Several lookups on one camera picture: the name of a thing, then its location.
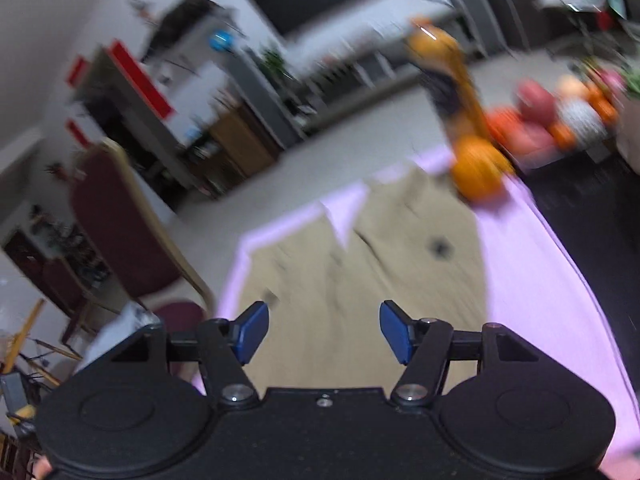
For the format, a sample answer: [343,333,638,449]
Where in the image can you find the long red banner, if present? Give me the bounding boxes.
[107,40,176,121]

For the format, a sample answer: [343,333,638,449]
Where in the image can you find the stack of folded clothes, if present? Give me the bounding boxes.
[80,302,162,372]

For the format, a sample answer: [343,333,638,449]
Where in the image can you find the grey television stand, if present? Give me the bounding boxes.
[225,52,308,148]

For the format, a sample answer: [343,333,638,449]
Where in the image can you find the maroon chair with gold frame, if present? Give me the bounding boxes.
[70,140,216,333]

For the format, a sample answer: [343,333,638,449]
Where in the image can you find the red and orange fruit pile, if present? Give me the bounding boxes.
[487,60,626,166]

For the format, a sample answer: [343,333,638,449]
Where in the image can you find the green potted plant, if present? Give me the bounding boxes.
[261,49,288,78]

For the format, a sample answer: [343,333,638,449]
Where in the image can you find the khaki pants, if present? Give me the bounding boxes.
[240,167,488,391]

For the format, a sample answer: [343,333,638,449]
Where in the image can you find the wooden cabinet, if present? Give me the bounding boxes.
[207,105,281,181]

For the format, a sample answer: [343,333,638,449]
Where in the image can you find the pink blanket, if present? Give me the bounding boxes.
[192,147,633,480]

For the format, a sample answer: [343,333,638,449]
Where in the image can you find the dark animal figure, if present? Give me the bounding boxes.
[142,0,212,61]

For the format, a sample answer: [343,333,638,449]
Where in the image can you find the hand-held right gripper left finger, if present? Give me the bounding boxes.
[107,301,271,407]

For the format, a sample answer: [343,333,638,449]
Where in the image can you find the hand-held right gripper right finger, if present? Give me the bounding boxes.
[379,300,541,408]

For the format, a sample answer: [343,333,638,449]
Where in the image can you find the yellow round table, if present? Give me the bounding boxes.
[2,299,47,377]

